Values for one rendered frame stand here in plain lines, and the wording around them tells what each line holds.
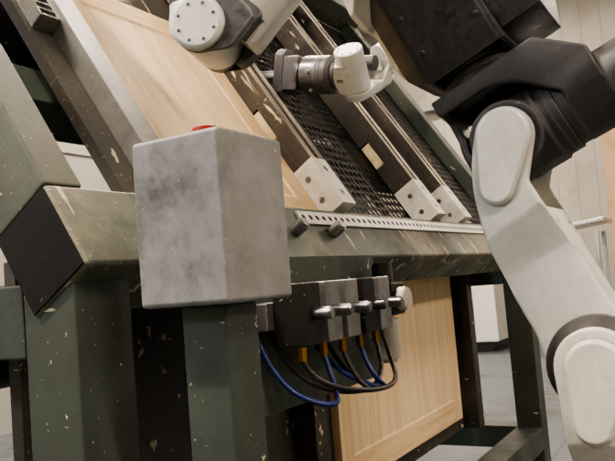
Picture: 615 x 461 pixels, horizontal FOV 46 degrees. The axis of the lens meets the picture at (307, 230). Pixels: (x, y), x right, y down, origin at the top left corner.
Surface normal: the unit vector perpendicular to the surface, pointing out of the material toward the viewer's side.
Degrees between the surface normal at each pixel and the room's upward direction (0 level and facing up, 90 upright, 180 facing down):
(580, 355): 90
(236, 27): 90
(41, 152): 57
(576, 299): 90
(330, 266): 90
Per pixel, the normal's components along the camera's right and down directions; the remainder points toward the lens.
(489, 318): -0.49, -0.02
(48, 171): 0.68, -0.63
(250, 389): 0.86, -0.11
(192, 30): -0.18, -0.05
